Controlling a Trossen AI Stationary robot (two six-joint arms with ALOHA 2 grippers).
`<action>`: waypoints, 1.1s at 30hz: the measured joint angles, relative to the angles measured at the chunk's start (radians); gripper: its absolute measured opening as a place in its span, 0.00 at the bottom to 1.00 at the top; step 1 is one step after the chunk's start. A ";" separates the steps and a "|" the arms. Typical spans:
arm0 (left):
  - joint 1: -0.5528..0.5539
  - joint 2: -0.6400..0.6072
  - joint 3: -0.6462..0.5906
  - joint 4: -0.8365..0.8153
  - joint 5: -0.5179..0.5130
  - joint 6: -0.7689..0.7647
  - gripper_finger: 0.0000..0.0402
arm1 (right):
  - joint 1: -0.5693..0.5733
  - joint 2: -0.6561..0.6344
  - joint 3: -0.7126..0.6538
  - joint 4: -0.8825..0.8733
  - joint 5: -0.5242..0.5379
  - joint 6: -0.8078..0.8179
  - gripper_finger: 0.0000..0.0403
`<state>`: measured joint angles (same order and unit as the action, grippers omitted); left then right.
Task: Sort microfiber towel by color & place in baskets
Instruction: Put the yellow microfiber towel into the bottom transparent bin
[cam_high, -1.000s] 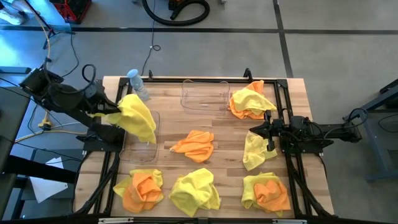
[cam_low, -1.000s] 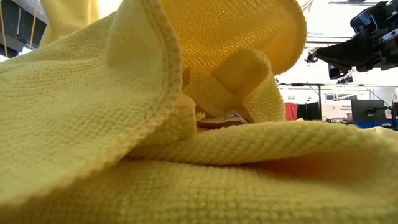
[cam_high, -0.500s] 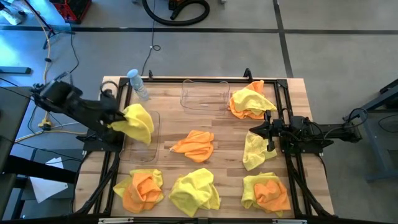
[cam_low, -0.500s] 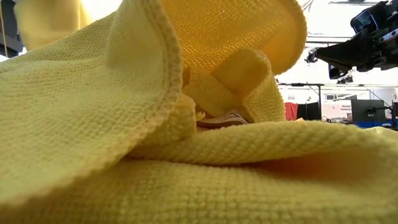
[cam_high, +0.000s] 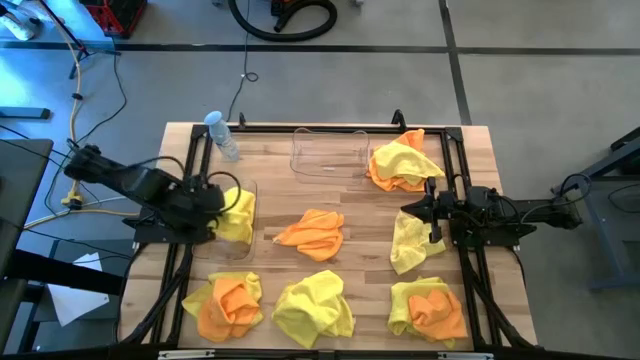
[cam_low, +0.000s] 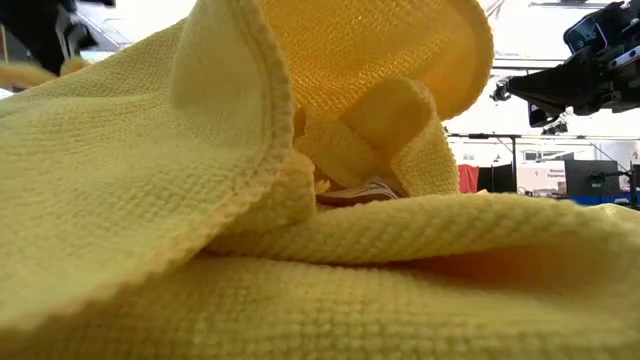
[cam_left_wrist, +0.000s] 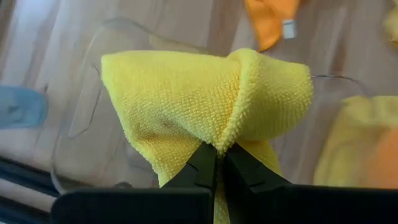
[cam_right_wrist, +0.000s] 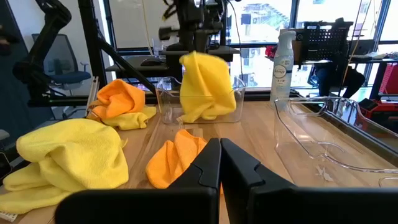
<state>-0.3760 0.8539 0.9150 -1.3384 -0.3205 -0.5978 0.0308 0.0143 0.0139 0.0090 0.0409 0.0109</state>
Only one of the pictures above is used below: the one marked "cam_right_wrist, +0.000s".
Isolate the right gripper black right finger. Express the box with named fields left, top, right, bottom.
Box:
left=220, top=138, right=398, bottom=224

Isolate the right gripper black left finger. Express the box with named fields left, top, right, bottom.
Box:
left=55, top=138, right=222, bottom=224

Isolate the orange microfiber towel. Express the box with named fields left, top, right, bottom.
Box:
left=88, top=78, right=146, bottom=121
left=145, top=129, right=224, bottom=195

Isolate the yellow microfiber towel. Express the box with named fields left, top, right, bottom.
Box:
left=86, top=105, right=157, bottom=131
left=178, top=50, right=238, bottom=124
left=16, top=118, right=130, bottom=192
left=0, top=161, right=74, bottom=215

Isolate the clear plastic bin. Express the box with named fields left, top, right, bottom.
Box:
left=273, top=96, right=398, bottom=189
left=154, top=76, right=246, bottom=126

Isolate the white air freshener spray bottle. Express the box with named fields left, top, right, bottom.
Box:
left=269, top=30, right=297, bottom=108

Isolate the black computer mouse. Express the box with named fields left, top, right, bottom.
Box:
left=139, top=57, right=163, bottom=67

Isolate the black desk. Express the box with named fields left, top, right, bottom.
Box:
left=348, top=55, right=398, bottom=100
left=104, top=55, right=181, bottom=79

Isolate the aluminium extrusion bar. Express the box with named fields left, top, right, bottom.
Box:
left=85, top=76, right=100, bottom=118

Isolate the person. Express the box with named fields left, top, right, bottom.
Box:
left=312, top=62, right=367, bottom=99

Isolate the red toolbox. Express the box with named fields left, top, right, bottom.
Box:
left=359, top=98, right=398, bottom=125

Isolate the office chair with blue seat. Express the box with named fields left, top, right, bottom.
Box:
left=30, top=33, right=93, bottom=96

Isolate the black perforated panel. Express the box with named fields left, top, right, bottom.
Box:
left=303, top=17, right=354, bottom=65

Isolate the white paper label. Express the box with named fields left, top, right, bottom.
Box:
left=0, top=210, right=19, bottom=223

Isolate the red crate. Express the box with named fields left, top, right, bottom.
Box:
left=379, top=62, right=398, bottom=94

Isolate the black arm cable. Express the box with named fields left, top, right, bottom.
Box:
left=226, top=0, right=246, bottom=82

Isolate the yellow hanging cable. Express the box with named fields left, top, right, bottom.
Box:
left=141, top=0, right=154, bottom=55

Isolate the thin tan cable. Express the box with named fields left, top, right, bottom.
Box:
left=340, top=0, right=364, bottom=88

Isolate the black rig frame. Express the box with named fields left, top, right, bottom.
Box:
left=76, top=0, right=157, bottom=96

